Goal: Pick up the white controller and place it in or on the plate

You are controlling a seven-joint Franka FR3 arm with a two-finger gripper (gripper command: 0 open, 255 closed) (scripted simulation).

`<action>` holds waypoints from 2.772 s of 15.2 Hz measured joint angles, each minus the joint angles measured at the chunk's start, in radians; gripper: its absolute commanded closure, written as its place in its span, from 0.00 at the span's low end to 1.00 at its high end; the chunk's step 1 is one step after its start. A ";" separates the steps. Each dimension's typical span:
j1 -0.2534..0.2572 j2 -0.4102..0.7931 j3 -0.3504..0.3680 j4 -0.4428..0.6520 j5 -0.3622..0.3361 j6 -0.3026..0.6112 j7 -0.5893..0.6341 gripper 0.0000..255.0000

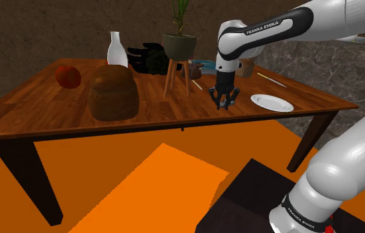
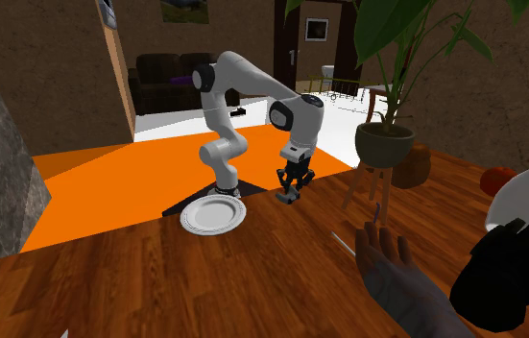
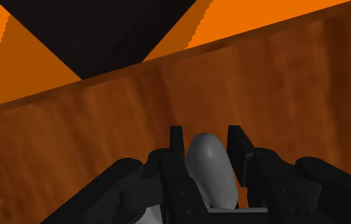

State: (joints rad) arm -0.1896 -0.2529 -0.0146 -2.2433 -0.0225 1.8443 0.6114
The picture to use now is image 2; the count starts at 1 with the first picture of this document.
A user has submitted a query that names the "grey framed wall picture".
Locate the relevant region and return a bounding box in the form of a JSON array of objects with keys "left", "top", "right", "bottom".
[{"left": 97, "top": 0, "right": 118, "bottom": 31}]

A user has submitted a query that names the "dark brown sofa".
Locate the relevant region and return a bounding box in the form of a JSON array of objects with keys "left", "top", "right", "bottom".
[{"left": 127, "top": 52, "right": 242, "bottom": 117}]

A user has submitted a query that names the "white round plate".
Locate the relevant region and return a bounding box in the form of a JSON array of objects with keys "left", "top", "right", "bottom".
[{"left": 180, "top": 194, "right": 248, "bottom": 236}]

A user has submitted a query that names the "white vase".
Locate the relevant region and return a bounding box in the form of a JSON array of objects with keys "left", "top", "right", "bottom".
[{"left": 484, "top": 151, "right": 529, "bottom": 233}]

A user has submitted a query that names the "black bulky object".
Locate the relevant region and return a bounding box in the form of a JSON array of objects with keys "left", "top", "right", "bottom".
[{"left": 448, "top": 217, "right": 529, "bottom": 334}]

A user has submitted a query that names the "dark door frame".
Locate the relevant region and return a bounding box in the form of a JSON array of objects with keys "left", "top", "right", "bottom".
[{"left": 273, "top": 0, "right": 364, "bottom": 97}]

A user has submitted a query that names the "thin silver stick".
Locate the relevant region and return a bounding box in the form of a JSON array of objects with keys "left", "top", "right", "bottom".
[{"left": 330, "top": 230, "right": 357, "bottom": 258}]

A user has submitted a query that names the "dark hand figure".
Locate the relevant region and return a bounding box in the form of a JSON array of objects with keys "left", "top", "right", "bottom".
[{"left": 354, "top": 220, "right": 477, "bottom": 338}]

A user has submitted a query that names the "small wooden side table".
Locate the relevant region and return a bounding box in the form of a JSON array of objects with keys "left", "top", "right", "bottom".
[{"left": 364, "top": 84, "right": 391, "bottom": 124}]

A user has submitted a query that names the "white framed dark wall picture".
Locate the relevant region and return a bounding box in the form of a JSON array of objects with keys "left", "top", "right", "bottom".
[{"left": 304, "top": 16, "right": 330, "bottom": 43}]

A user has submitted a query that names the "green plant in grey pot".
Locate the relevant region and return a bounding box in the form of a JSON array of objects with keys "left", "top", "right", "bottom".
[{"left": 284, "top": 0, "right": 529, "bottom": 170}]

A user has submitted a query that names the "wooden stool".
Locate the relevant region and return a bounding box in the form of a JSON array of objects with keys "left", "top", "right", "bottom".
[{"left": 342, "top": 160, "right": 395, "bottom": 227}]

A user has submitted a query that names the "green landscape wall picture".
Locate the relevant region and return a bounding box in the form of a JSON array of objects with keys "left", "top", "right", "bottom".
[{"left": 159, "top": 0, "right": 210, "bottom": 25}]

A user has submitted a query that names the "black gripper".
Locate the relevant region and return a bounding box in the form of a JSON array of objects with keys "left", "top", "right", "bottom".
[{"left": 276, "top": 158, "right": 316, "bottom": 205}]

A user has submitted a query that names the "red orange fruit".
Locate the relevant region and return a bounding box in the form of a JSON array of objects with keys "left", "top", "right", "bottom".
[{"left": 479, "top": 165, "right": 518, "bottom": 198}]

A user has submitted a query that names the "golden railing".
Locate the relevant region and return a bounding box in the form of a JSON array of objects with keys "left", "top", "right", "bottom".
[{"left": 307, "top": 73, "right": 365, "bottom": 99}]

